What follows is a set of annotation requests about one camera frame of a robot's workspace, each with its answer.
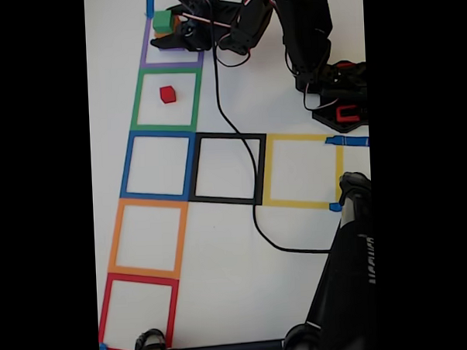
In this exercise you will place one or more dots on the orange block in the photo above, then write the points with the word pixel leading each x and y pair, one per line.
pixel 176 24

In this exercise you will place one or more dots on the green block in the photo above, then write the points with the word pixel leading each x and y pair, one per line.
pixel 162 21

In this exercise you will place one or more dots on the small red cube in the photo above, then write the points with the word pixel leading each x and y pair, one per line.
pixel 167 94

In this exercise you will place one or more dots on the blue tape strip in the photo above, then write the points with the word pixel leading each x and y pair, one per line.
pixel 352 141
pixel 150 2

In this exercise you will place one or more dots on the small blue tape piece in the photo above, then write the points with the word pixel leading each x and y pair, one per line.
pixel 335 207
pixel 103 348

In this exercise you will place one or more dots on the purple square frame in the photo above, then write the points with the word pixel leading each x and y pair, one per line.
pixel 147 58

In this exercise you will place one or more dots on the green square frame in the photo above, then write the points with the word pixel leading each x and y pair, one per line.
pixel 163 71

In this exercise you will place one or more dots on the black square frame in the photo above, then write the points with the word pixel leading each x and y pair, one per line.
pixel 228 135

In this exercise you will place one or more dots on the blue square frame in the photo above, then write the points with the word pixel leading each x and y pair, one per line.
pixel 125 168

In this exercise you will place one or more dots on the yellow square frame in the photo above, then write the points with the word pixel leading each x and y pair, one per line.
pixel 297 137

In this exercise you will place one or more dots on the orange square frame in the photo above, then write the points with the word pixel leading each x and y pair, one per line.
pixel 149 203

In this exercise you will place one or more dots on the red square frame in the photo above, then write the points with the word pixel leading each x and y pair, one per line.
pixel 141 280

